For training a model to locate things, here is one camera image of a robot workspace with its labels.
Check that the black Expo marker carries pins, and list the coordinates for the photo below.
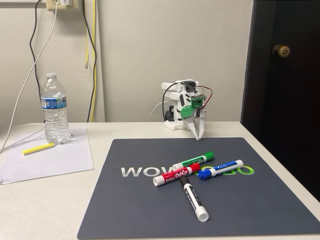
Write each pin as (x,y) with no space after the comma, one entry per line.
(193,197)

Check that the blue Expo marker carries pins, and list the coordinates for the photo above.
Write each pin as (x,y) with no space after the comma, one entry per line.
(222,168)

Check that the yellow and white eraser bar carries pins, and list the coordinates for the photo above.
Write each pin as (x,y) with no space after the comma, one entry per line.
(38,149)

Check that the beige wall outlet plate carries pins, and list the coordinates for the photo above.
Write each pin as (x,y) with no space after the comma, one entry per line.
(51,6)

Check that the green Expo marker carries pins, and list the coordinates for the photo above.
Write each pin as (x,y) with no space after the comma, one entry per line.
(195,161)

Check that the green camera board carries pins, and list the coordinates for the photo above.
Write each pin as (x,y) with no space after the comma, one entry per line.
(198,99)

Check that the dark wooden door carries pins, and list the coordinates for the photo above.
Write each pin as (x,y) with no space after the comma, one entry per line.
(282,112)

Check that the brass door knob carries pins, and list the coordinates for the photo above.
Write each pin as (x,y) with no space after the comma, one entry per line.
(281,51)

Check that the white paper sheet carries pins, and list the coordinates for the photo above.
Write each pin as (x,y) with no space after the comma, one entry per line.
(55,162)

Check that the red Expo marker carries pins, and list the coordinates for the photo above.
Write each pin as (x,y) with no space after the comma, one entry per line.
(175,175)

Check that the white charger plug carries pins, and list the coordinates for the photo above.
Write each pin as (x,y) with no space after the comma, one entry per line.
(66,2)

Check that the clear plastic water bottle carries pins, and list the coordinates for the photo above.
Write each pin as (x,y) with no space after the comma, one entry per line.
(55,112)

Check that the dark grey printed mat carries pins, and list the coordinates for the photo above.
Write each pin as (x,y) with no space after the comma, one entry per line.
(150,205)

